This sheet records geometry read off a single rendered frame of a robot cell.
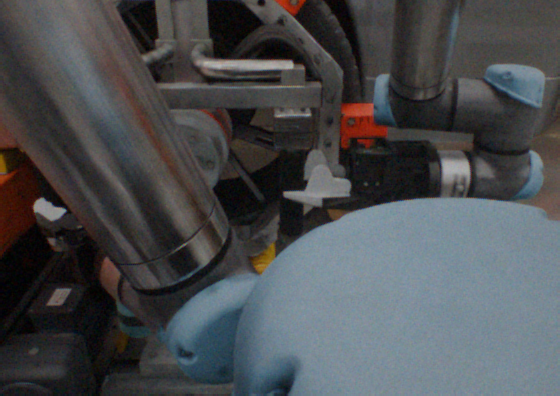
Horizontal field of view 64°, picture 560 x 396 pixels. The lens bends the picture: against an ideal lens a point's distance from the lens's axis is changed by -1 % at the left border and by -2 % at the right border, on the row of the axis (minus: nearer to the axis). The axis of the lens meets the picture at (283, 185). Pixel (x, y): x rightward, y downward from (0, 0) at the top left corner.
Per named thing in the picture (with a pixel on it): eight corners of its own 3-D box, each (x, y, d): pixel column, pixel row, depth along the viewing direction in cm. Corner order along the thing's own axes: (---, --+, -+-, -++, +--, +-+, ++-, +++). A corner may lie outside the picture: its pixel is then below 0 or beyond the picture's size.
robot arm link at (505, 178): (524, 136, 67) (512, 187, 71) (454, 137, 67) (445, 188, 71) (555, 155, 60) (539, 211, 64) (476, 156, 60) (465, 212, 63)
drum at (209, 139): (235, 156, 91) (231, 87, 85) (227, 205, 72) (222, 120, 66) (165, 157, 91) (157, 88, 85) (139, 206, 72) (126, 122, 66)
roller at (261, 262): (273, 228, 124) (273, 209, 121) (276, 298, 97) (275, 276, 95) (252, 228, 124) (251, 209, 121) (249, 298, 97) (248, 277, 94)
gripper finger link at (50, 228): (27, 226, 58) (65, 247, 54) (24, 216, 58) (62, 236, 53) (60, 212, 62) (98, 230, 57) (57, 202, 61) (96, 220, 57)
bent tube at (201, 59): (295, 61, 78) (296, -4, 73) (304, 87, 60) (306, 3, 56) (193, 62, 77) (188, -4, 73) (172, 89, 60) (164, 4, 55)
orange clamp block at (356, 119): (333, 136, 92) (377, 136, 92) (339, 150, 84) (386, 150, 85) (335, 103, 89) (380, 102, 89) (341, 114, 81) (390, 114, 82)
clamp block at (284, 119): (306, 129, 69) (306, 95, 67) (311, 150, 61) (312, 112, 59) (273, 129, 69) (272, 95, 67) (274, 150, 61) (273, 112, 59)
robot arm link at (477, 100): (462, 70, 57) (449, 151, 62) (557, 75, 54) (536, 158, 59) (456, 60, 64) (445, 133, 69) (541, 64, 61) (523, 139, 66)
